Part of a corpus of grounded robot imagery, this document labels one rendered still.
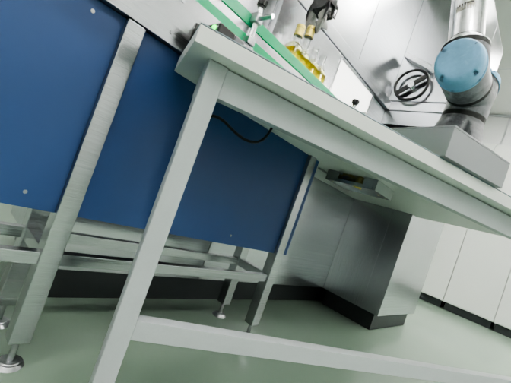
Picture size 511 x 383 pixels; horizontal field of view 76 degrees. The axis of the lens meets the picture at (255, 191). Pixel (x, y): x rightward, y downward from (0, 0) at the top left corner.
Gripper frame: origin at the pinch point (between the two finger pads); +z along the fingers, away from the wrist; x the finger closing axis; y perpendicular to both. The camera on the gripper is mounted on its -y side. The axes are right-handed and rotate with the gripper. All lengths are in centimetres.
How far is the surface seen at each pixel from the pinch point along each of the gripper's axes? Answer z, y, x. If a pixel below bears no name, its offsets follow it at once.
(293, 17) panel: -6.6, -0.1, 11.8
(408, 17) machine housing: -72, 96, 14
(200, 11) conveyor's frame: 32, -54, -15
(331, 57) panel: -8.1, 32.5, 11.5
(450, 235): 30, 382, 11
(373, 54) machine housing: -33, 72, 14
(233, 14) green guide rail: 26, -44, -13
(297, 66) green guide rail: 24.0, -14.9, -13.6
